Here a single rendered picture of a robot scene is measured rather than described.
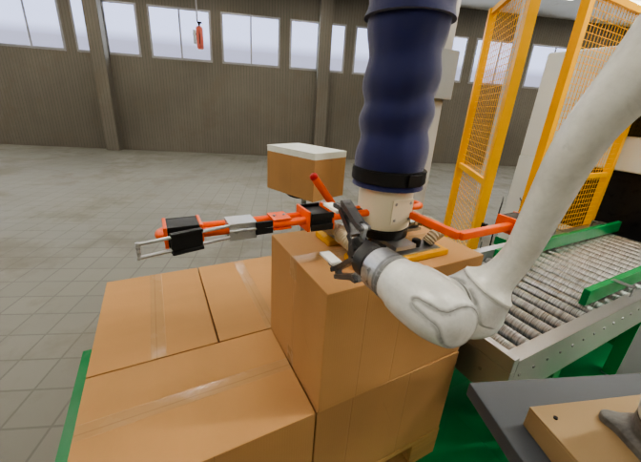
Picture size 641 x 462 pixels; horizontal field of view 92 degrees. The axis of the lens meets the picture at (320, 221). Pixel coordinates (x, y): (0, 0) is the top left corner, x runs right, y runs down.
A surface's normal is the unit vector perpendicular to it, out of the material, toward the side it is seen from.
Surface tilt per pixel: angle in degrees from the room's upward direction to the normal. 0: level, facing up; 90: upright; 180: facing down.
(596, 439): 5
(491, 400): 0
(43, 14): 90
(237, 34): 90
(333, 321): 90
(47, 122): 90
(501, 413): 0
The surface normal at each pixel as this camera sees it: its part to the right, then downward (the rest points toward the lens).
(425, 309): -0.68, -0.27
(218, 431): 0.06, -0.94
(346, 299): 0.47, 0.33
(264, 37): 0.12, 0.35
